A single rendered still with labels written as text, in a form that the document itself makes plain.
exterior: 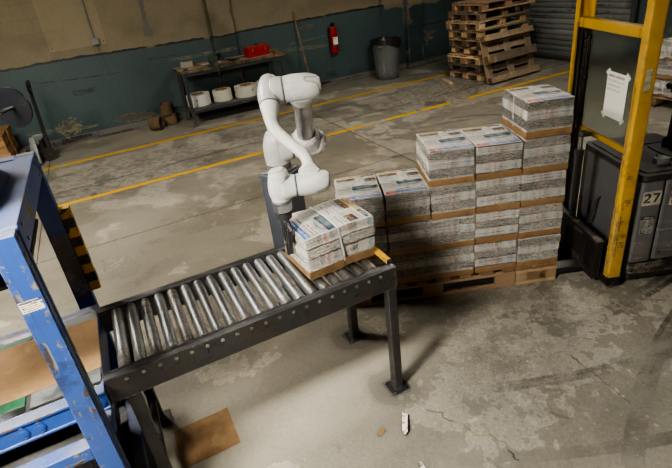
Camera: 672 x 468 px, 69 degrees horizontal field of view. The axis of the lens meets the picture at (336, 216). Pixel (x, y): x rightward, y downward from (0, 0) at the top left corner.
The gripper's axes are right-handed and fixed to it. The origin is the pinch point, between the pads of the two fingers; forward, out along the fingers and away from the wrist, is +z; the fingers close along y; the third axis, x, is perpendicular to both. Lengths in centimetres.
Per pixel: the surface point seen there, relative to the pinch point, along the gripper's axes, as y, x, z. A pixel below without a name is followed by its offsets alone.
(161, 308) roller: 8, 64, 14
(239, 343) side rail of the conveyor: -28, 38, 21
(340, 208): 3.0, -30.7, -10.7
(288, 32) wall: 706, -286, -22
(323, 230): -11.8, -14.1, -10.1
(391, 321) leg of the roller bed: -28, -38, 44
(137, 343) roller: -12, 77, 14
